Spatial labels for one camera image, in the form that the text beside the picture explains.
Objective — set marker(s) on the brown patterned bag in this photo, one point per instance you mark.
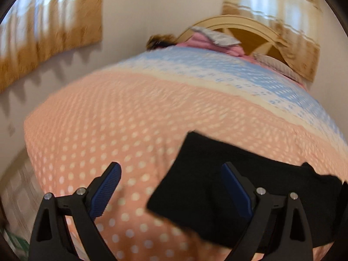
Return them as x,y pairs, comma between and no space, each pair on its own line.
160,41

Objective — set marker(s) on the black pants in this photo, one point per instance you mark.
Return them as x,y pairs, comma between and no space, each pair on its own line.
210,187

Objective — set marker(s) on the polka dot bed cover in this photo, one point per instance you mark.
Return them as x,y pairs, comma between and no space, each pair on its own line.
171,118

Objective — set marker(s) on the beige side curtain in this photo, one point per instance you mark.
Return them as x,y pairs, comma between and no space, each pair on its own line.
33,31

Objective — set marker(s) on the pink folded blanket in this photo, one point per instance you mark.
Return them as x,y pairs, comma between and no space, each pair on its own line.
198,40

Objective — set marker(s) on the striped pillow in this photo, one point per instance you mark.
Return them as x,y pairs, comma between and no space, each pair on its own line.
278,66

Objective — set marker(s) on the cream wooden headboard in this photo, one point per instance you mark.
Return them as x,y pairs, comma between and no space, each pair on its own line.
254,36

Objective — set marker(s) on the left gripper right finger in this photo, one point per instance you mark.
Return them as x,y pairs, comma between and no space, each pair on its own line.
275,224

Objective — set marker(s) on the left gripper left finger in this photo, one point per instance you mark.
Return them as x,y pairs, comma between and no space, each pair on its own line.
51,239

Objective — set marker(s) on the grey patterned pillow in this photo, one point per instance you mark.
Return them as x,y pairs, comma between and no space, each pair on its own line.
218,38

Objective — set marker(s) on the beige window curtain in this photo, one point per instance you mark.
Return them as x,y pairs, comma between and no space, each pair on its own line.
297,23

